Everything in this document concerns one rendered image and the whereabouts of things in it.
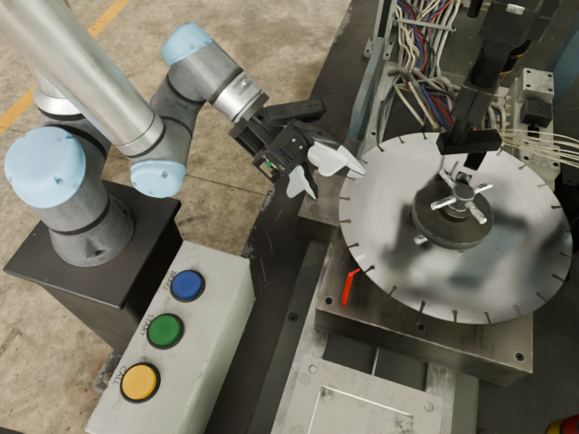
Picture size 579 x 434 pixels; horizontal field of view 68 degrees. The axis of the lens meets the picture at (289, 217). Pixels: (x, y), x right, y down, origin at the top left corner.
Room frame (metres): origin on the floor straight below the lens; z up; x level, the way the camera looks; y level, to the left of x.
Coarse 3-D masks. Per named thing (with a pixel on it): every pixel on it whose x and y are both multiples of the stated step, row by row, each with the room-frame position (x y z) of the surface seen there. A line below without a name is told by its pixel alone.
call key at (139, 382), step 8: (136, 368) 0.14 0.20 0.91; (144, 368) 0.14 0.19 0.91; (128, 376) 0.13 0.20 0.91; (136, 376) 0.13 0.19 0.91; (144, 376) 0.13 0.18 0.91; (152, 376) 0.13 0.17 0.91; (128, 384) 0.12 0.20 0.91; (136, 384) 0.12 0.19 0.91; (144, 384) 0.12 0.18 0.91; (152, 384) 0.12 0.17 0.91; (128, 392) 0.11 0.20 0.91; (136, 392) 0.11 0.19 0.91; (144, 392) 0.11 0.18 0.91
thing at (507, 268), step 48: (384, 144) 0.49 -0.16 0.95; (432, 144) 0.49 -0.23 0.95; (384, 192) 0.39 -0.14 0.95; (480, 192) 0.39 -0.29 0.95; (528, 192) 0.39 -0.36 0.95; (384, 240) 0.30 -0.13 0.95; (432, 240) 0.30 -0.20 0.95; (528, 240) 0.30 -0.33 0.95; (384, 288) 0.23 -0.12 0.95; (432, 288) 0.23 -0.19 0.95; (480, 288) 0.23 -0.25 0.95; (528, 288) 0.23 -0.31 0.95
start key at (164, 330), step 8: (160, 320) 0.21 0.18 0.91; (168, 320) 0.21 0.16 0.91; (176, 320) 0.21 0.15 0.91; (152, 328) 0.19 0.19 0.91; (160, 328) 0.19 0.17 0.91; (168, 328) 0.19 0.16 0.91; (176, 328) 0.19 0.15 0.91; (152, 336) 0.18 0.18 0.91; (160, 336) 0.18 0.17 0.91; (168, 336) 0.18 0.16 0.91; (176, 336) 0.18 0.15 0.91; (160, 344) 0.17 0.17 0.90; (168, 344) 0.18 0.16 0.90
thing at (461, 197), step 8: (448, 176) 0.38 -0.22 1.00; (448, 184) 0.37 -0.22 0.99; (456, 184) 0.36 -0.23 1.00; (464, 184) 0.36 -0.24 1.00; (480, 184) 0.37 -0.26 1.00; (488, 184) 0.36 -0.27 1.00; (456, 192) 0.35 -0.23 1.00; (464, 192) 0.35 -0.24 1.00; (472, 192) 0.35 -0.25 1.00; (440, 200) 0.34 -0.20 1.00; (448, 200) 0.34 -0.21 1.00; (456, 200) 0.34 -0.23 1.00; (464, 200) 0.34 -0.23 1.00; (472, 200) 0.34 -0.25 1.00; (432, 208) 0.33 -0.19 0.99; (456, 208) 0.34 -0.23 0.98; (464, 208) 0.34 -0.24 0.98; (472, 208) 0.32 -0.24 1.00; (480, 216) 0.31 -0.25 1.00
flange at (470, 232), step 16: (432, 192) 0.38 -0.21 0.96; (448, 192) 0.37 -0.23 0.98; (416, 208) 0.35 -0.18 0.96; (448, 208) 0.34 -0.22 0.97; (480, 208) 0.35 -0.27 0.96; (432, 224) 0.33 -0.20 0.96; (448, 224) 0.32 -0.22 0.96; (464, 224) 0.32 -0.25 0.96; (480, 224) 0.32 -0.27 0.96; (448, 240) 0.30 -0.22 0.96; (464, 240) 0.30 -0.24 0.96; (480, 240) 0.30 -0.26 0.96
